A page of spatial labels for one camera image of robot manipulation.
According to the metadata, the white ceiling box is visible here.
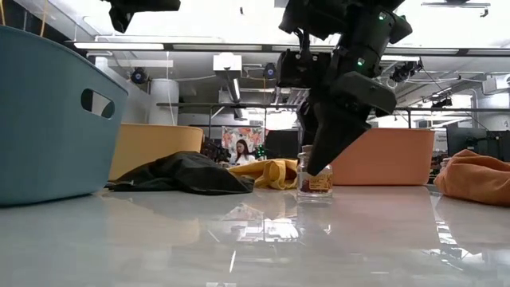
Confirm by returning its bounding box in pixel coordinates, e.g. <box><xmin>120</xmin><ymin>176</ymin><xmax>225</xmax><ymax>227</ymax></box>
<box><xmin>212</xmin><ymin>52</ymin><xmax>243</xmax><ymax>73</ymax></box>

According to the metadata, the floral poster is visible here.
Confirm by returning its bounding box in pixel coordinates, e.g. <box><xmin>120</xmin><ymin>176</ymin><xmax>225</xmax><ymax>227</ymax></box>
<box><xmin>221</xmin><ymin>125</ymin><xmax>265</xmax><ymax>165</ymax></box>

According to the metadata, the black camera cluster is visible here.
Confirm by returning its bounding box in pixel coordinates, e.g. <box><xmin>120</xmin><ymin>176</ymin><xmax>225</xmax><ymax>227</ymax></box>
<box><xmin>389</xmin><ymin>60</ymin><xmax>424</xmax><ymax>84</ymax></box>

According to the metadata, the black cloth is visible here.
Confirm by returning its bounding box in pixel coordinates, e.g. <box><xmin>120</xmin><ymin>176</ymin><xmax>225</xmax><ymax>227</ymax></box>
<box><xmin>105</xmin><ymin>150</ymin><xmax>256</xmax><ymax>196</ymax></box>

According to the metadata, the coral plastic bin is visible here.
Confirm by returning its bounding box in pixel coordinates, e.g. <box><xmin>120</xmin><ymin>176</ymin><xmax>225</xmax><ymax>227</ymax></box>
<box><xmin>329</xmin><ymin>127</ymin><xmax>436</xmax><ymax>187</ymax></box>

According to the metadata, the blue plastic bin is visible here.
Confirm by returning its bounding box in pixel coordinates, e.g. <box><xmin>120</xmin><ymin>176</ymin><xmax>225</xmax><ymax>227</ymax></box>
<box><xmin>0</xmin><ymin>25</ymin><xmax>129</xmax><ymax>207</ymax></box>

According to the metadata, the orange cloth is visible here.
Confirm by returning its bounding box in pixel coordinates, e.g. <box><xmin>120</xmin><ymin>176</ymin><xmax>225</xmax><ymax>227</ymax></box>
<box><xmin>433</xmin><ymin>148</ymin><xmax>510</xmax><ymax>207</ymax></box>

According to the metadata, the yellow cloth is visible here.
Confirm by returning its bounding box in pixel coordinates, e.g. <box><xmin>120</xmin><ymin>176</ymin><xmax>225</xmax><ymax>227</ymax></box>
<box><xmin>227</xmin><ymin>158</ymin><xmax>300</xmax><ymax>191</ymax></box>

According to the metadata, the person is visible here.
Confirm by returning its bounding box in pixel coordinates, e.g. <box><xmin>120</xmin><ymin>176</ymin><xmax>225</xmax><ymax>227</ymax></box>
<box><xmin>230</xmin><ymin>138</ymin><xmax>256</xmax><ymax>167</ymax></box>

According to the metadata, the white paper sign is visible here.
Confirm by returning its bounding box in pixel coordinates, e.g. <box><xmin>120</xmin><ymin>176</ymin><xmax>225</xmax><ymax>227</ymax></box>
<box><xmin>433</xmin><ymin>131</ymin><xmax>448</xmax><ymax>152</ymax></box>

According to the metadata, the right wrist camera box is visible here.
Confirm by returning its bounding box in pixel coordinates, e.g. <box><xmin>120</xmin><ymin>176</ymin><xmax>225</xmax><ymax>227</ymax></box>
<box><xmin>276</xmin><ymin>49</ymin><xmax>332</xmax><ymax>89</ymax></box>

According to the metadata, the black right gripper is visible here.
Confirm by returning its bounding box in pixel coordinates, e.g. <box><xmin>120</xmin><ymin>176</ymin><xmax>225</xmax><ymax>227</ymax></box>
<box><xmin>296</xmin><ymin>70</ymin><xmax>398</xmax><ymax>177</ymax></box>

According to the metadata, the black pipe rail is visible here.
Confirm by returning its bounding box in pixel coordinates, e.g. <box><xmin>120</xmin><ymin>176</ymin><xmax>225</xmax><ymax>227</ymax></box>
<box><xmin>157</xmin><ymin>101</ymin><xmax>510</xmax><ymax>113</ymax></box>

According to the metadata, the black monitor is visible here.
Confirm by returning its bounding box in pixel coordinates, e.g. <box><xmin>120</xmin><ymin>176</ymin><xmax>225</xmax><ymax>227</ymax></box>
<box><xmin>264</xmin><ymin>129</ymin><xmax>300</xmax><ymax>160</ymax></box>
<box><xmin>445</xmin><ymin>126</ymin><xmax>489</xmax><ymax>157</ymax></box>
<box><xmin>486</xmin><ymin>130</ymin><xmax>510</xmax><ymax>163</ymax></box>

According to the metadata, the horizontal frame bar with lights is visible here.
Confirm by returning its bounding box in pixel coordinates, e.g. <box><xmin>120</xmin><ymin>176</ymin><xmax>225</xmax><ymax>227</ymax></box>
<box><xmin>65</xmin><ymin>38</ymin><xmax>510</xmax><ymax>57</ymax></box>

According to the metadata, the white column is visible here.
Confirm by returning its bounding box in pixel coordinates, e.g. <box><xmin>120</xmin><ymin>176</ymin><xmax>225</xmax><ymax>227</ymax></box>
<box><xmin>147</xmin><ymin>78</ymin><xmax>180</xmax><ymax>127</ymax></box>

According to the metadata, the black rail camera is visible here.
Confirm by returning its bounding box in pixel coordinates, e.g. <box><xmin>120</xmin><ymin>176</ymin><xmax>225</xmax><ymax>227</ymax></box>
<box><xmin>430</xmin><ymin>96</ymin><xmax>453</xmax><ymax>109</ymax></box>

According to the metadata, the yellow plastic bin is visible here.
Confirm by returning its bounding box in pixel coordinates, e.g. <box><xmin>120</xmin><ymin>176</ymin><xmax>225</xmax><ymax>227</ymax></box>
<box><xmin>108</xmin><ymin>122</ymin><xmax>205</xmax><ymax>183</ymax></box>

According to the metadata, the small glass jar red spice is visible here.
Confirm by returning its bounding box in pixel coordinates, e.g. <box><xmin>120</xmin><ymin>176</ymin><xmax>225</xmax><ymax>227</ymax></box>
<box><xmin>296</xmin><ymin>144</ymin><xmax>334</xmax><ymax>204</ymax></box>

